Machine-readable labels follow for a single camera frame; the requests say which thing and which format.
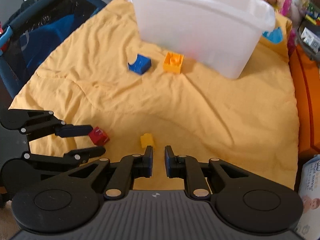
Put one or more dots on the orange box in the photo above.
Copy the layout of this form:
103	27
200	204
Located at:
305	75

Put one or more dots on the translucent white plastic bin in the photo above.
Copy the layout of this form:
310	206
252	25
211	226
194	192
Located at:
222	34

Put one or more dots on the blue arch brick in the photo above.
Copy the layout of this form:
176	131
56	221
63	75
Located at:
141	65

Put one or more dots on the red building brick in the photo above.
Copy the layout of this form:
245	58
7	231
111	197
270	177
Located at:
98	136

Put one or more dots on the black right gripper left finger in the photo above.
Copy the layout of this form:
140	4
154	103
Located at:
69	200

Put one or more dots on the yellow cloth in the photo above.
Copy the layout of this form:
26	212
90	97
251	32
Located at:
251	122

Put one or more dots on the orange building brick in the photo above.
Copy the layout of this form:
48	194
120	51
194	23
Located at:
173	62

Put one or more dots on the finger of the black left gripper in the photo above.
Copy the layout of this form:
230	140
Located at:
28	169
35	124

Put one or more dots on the blue fabric chair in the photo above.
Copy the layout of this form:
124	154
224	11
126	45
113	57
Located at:
34	31

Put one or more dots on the baby wipes pack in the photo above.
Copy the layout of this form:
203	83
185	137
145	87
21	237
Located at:
308	226

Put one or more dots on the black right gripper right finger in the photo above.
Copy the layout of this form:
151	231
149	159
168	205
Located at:
241	199

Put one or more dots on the small yellow brick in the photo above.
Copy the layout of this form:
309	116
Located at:
147	140

